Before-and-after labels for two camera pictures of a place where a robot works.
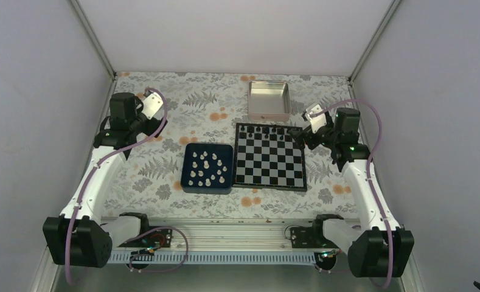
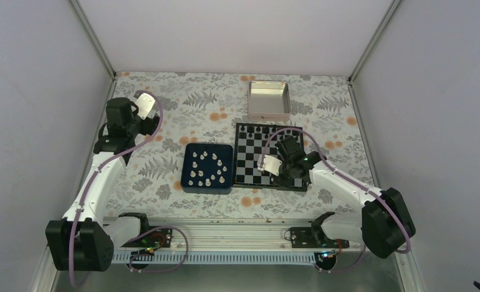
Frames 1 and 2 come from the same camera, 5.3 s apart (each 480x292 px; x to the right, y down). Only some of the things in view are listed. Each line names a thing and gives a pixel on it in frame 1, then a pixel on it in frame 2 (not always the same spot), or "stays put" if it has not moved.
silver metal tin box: (268, 101) stays put
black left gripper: (151, 127) stays put
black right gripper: (305, 133) → (278, 181)
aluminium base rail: (227, 241) stays put
